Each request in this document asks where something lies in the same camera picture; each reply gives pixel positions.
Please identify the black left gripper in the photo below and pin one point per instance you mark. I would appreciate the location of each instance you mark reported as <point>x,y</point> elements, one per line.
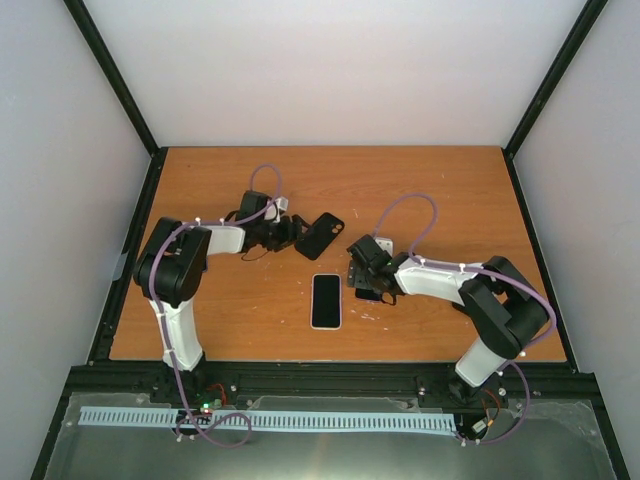
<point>288,236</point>

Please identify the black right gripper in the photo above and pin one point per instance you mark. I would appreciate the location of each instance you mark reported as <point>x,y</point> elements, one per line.
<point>356,278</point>

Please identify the white clear phone case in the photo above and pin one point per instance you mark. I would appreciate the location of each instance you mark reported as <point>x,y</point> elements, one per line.
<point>326,327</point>

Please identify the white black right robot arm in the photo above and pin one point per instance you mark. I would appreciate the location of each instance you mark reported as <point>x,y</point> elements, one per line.
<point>508,314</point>

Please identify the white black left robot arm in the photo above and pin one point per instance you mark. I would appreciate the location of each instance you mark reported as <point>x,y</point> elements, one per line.
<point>170,268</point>

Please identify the red-edged black phone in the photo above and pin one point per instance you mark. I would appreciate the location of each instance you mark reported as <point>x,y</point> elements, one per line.
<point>367,295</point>

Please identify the black phone case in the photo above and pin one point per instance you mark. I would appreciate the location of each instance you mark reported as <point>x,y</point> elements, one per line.
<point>317,238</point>

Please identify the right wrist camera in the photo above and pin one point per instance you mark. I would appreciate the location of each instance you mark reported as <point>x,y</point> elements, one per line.
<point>370,253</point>

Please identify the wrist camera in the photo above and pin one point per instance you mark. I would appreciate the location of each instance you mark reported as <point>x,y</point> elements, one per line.
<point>277,209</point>
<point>370,253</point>

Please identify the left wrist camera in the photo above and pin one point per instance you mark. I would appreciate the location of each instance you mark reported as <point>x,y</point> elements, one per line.
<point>277,209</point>

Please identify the black aluminium frame rail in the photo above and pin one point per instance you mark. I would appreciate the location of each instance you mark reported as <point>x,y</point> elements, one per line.
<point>431,385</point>

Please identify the left black frame post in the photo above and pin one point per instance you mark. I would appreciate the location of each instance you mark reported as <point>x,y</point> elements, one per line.
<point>110,317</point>

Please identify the black frame post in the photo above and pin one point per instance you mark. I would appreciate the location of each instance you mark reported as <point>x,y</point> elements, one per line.
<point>110,317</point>
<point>574,40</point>

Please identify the metal base plate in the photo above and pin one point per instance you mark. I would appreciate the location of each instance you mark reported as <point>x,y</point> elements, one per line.
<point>537,439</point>

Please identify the light blue cable duct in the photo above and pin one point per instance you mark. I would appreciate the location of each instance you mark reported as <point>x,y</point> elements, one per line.
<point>277,421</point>

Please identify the right black frame post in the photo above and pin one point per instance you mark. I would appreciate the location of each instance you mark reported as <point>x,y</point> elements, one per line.
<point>574,40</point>

